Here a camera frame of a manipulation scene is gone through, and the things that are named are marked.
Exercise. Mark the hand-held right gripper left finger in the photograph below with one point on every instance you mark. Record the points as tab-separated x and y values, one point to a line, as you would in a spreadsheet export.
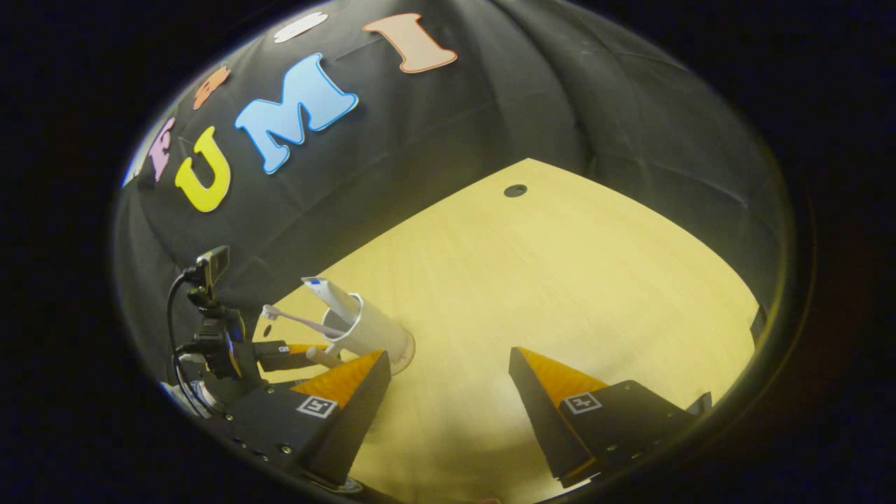
360	413

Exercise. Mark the white toothpaste tube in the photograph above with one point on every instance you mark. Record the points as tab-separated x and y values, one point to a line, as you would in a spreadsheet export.
332	294

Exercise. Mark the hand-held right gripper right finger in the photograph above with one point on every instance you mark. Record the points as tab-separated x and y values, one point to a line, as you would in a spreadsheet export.
539	420

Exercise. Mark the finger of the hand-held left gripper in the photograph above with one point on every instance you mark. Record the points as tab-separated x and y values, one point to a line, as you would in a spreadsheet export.
273	357

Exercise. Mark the light wooden desktop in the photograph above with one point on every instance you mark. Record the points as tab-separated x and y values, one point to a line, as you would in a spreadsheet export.
560	280

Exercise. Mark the white toothbrush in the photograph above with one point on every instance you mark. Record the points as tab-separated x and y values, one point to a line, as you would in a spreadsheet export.
294	318

